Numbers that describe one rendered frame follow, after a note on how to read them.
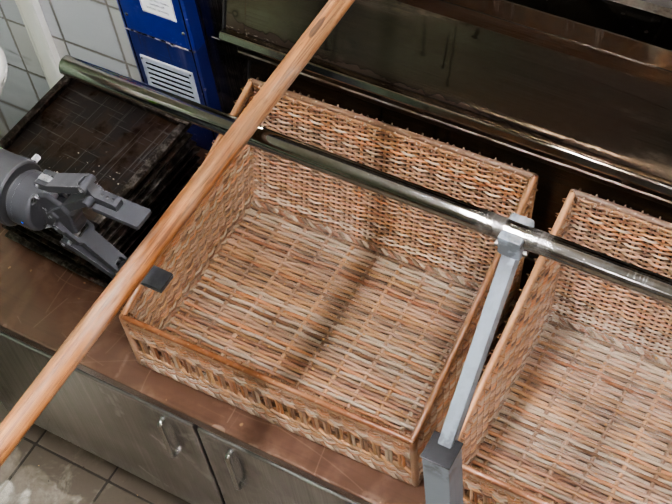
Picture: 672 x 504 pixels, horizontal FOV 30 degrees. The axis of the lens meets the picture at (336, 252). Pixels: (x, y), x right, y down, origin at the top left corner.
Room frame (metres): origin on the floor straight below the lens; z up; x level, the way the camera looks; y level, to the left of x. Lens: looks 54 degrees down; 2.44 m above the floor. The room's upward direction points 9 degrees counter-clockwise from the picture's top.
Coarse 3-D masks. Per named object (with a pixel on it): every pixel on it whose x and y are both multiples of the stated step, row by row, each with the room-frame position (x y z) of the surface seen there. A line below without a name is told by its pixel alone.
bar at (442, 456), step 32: (64, 64) 1.34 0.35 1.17; (128, 96) 1.27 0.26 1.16; (160, 96) 1.25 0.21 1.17; (224, 128) 1.17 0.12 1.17; (320, 160) 1.09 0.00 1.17; (352, 160) 1.08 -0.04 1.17; (384, 192) 1.02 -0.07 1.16; (416, 192) 1.01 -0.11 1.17; (480, 224) 0.94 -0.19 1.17; (512, 224) 0.93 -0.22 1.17; (512, 256) 0.91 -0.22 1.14; (544, 256) 0.89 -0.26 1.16; (576, 256) 0.87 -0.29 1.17; (608, 256) 0.86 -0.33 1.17; (640, 288) 0.81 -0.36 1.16; (480, 320) 0.86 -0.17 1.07; (480, 352) 0.83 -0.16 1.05; (448, 416) 0.78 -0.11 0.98; (448, 448) 0.75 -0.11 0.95; (448, 480) 0.72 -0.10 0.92
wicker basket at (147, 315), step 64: (320, 128) 1.48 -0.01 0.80; (384, 128) 1.41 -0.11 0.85; (256, 192) 1.51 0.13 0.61; (320, 192) 1.45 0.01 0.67; (448, 192) 1.32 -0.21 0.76; (512, 192) 1.27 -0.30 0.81; (192, 256) 1.35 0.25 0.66; (256, 256) 1.38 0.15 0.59; (320, 256) 1.36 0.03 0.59; (384, 256) 1.34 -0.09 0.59; (448, 256) 1.28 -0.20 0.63; (128, 320) 1.19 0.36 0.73; (192, 320) 1.26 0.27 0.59; (256, 320) 1.24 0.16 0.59; (320, 320) 1.22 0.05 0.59; (384, 320) 1.20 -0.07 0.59; (448, 320) 1.18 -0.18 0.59; (192, 384) 1.13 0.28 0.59; (256, 384) 1.05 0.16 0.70; (320, 384) 1.09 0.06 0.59; (384, 384) 1.07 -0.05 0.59; (448, 384) 0.98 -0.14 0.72; (384, 448) 0.91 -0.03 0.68
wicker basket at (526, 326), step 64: (576, 192) 1.21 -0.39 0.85; (640, 256) 1.12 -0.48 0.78; (512, 320) 1.03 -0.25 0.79; (576, 320) 1.13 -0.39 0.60; (640, 320) 1.08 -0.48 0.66; (512, 384) 1.03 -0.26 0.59; (576, 384) 1.01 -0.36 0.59; (640, 384) 1.00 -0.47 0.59; (512, 448) 0.92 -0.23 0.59; (576, 448) 0.90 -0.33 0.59; (640, 448) 0.88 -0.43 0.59
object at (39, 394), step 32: (352, 0) 1.36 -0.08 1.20; (320, 32) 1.29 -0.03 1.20; (288, 64) 1.24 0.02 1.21; (256, 96) 1.19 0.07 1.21; (256, 128) 1.14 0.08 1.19; (224, 160) 1.09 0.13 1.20; (192, 192) 1.04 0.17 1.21; (160, 224) 1.00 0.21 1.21; (160, 256) 0.96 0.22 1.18; (128, 288) 0.91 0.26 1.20; (96, 320) 0.87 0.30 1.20; (64, 352) 0.83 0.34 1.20; (32, 384) 0.79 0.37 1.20; (32, 416) 0.75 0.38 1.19; (0, 448) 0.71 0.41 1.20
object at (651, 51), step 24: (456, 0) 1.37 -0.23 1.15; (480, 0) 1.35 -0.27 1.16; (504, 0) 1.33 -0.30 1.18; (528, 0) 1.32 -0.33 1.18; (552, 0) 1.31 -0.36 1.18; (576, 0) 1.30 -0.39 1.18; (600, 0) 1.29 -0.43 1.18; (528, 24) 1.30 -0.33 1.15; (552, 24) 1.28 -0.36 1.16; (576, 24) 1.26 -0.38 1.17; (600, 24) 1.25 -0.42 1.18; (624, 24) 1.24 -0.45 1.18; (648, 24) 1.23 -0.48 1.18; (600, 48) 1.24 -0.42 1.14; (624, 48) 1.22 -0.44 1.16; (648, 48) 1.20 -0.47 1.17
